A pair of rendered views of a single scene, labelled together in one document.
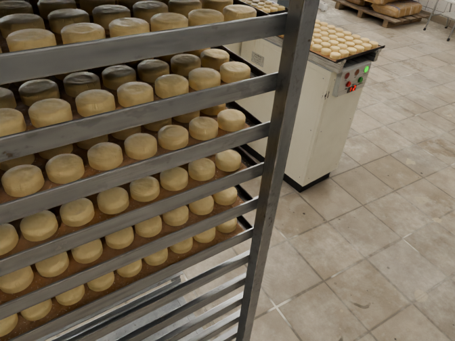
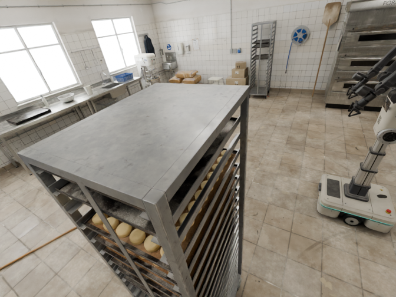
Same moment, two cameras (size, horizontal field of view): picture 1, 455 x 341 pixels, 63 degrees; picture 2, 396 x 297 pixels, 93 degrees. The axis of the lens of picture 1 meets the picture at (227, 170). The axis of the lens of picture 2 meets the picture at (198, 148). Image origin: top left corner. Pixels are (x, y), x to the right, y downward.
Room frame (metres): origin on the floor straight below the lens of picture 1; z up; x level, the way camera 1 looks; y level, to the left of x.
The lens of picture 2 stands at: (-0.06, 0.42, 2.07)
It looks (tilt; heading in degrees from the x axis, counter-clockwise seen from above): 34 degrees down; 337
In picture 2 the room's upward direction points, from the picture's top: 8 degrees counter-clockwise
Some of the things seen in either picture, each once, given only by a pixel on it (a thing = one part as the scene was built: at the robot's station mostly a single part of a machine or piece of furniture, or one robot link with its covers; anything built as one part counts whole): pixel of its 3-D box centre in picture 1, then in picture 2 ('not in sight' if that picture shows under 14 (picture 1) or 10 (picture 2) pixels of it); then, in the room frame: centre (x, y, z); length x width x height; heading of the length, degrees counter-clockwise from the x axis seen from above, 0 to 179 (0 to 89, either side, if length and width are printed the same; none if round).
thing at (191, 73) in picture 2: not in sight; (186, 73); (5.98, -2.11, 0.62); 0.72 x 0.42 x 0.17; 40
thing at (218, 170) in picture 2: not in sight; (213, 175); (0.40, 0.18, 1.59); 0.64 x 0.03 x 0.03; 126
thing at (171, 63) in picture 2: not in sight; (170, 61); (6.92, -1.97, 0.93); 0.99 x 0.38 x 1.09; 34
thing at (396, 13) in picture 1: (397, 7); not in sight; (5.77, -2.25, 0.19); 0.72 x 0.42 x 0.15; 128
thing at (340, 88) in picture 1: (351, 78); not in sight; (1.85, -0.61, 0.77); 0.24 x 0.04 x 0.14; 130
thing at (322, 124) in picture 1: (292, 103); not in sight; (2.13, -0.37, 0.45); 0.70 x 0.34 x 0.90; 40
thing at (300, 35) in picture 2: not in sight; (297, 50); (3.63, -4.29, 1.10); 0.41 x 0.17 x 1.10; 34
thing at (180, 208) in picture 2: not in sight; (211, 155); (0.40, 0.18, 1.68); 0.64 x 0.03 x 0.03; 126
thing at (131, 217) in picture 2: not in sight; (163, 148); (0.55, 0.30, 1.68); 0.60 x 0.40 x 0.02; 126
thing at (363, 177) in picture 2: not in sight; (361, 181); (0.52, -1.67, 0.45); 0.13 x 0.13 x 0.40; 34
